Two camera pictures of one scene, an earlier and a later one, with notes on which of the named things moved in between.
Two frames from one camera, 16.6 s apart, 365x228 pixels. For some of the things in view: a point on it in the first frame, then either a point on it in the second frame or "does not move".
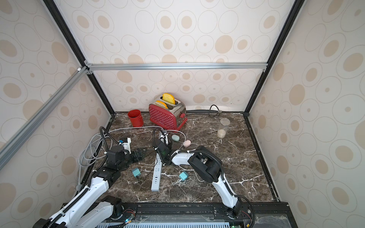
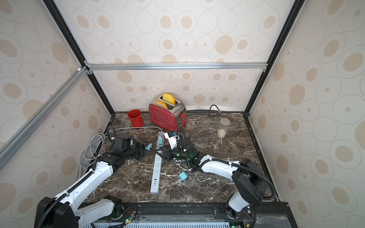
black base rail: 255,214 does not move
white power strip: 156,179 does not move
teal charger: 136,172 to 148,147
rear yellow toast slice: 168,98 does not move
